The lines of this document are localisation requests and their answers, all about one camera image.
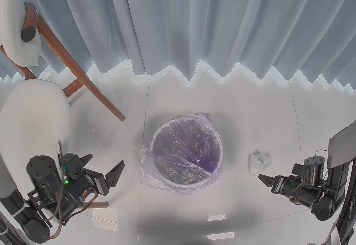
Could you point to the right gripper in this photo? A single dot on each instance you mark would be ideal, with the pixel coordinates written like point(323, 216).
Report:
point(288, 186)

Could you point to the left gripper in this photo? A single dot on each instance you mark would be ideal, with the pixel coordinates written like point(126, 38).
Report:
point(97, 181)

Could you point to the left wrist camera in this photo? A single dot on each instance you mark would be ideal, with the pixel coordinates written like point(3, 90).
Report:
point(71, 164)

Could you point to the pale blue curtain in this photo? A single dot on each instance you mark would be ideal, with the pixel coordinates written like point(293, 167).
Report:
point(178, 15)

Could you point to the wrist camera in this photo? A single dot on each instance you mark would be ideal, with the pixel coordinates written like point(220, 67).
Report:
point(71, 164)
point(297, 169)

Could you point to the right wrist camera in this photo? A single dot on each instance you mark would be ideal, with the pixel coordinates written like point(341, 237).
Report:
point(297, 169)

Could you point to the white trash bin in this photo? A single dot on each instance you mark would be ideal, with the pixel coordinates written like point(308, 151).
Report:
point(182, 181)

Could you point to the crumpled white paper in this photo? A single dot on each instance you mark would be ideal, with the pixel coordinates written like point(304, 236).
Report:
point(258, 163)

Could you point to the purple plastic bag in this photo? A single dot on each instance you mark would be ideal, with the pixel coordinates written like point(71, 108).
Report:
point(183, 141)

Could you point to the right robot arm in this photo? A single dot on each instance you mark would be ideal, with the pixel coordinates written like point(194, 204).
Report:
point(338, 182)

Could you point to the white cushioned wooden chair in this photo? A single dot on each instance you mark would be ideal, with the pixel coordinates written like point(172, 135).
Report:
point(33, 116)

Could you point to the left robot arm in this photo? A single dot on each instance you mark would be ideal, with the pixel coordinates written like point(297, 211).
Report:
point(41, 174)

